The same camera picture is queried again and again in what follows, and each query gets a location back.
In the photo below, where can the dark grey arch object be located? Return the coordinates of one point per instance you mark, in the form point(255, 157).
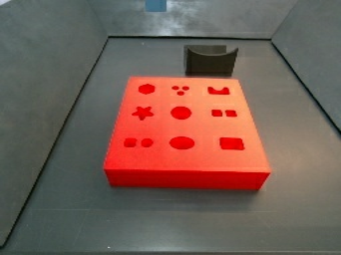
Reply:
point(209, 60)

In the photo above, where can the red shape sorter block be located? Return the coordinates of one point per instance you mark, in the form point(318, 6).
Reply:
point(185, 134)

